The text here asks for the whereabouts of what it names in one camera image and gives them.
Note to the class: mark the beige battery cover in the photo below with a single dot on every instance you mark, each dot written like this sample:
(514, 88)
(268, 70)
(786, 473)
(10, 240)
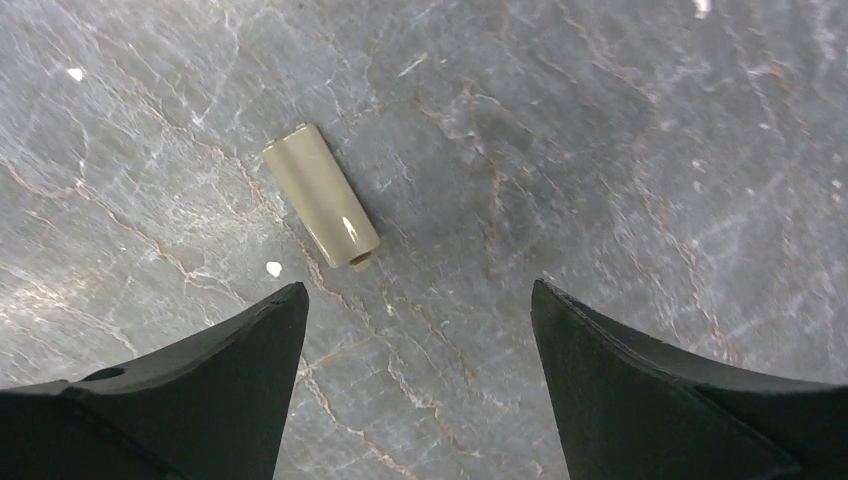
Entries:
(318, 191)

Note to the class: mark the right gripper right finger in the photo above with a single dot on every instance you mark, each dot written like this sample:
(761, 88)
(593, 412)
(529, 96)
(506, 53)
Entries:
(630, 406)

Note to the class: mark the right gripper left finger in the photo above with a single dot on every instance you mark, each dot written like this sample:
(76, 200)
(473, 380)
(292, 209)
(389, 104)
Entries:
(210, 406)

